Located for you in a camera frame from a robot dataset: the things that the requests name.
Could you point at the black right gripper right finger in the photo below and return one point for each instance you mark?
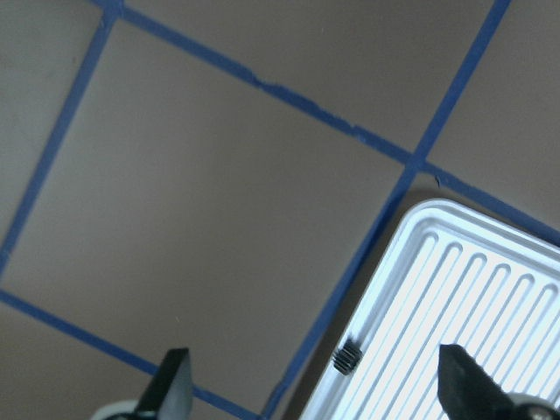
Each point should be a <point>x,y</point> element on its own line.
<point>465,391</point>

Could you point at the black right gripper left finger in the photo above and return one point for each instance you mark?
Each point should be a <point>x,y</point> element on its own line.
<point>169,394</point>

